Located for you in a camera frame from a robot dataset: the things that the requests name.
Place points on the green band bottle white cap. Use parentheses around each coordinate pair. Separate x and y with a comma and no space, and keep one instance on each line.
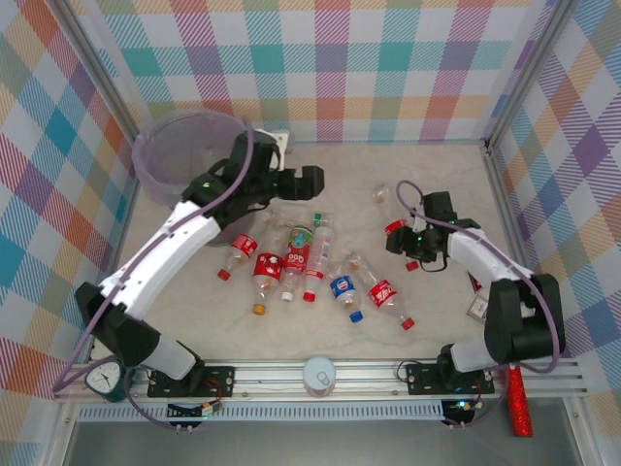
(318,218)

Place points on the clear crushed plastic bottle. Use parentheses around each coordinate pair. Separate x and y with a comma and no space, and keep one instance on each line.
(279,221)

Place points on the cartoon label bottle white cap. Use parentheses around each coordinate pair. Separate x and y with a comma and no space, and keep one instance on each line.
(297,252)

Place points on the grey mesh waste bin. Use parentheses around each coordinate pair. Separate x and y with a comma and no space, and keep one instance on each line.
(228,235)

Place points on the blue label bottle blue cap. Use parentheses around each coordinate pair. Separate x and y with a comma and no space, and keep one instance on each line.
(342,286)

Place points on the red label bottle orange cap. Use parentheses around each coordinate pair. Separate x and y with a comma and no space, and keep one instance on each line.
(268,266)

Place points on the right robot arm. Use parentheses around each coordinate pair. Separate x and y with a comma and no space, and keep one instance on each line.
(524,320)

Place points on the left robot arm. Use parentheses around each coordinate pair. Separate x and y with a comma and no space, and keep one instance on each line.
(160,262)

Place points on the purple plastic bin liner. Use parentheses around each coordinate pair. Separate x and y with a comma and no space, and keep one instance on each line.
(165,155)

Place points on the red triangular packet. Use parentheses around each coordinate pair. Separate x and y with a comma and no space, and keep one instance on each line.
(475,284)

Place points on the playing card box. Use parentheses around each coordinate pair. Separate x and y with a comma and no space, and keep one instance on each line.
(478,307)

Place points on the silver tin can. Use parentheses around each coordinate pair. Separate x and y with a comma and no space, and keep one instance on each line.
(319,376)

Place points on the small circuit board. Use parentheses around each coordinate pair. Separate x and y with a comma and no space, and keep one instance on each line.
(463,407)
(212,409)

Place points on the red glitter block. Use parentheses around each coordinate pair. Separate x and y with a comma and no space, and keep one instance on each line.
(519,408)

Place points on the teal alarm clock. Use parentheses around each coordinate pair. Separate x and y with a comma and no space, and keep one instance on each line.
(104,378)

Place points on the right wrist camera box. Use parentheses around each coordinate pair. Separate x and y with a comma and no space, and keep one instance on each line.
(417,224)

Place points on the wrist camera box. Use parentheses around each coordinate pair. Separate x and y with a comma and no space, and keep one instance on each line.
(417,224)
(276,141)

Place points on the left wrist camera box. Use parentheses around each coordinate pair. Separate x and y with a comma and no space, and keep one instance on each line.
(276,141)

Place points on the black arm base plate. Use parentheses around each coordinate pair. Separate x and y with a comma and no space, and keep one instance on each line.
(422,378)
(220,381)

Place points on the aluminium mounting rail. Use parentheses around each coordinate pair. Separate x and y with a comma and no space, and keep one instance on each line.
(271,374)

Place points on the aluminium frame post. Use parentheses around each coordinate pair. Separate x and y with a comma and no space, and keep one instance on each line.
(533,63)
(97,63)

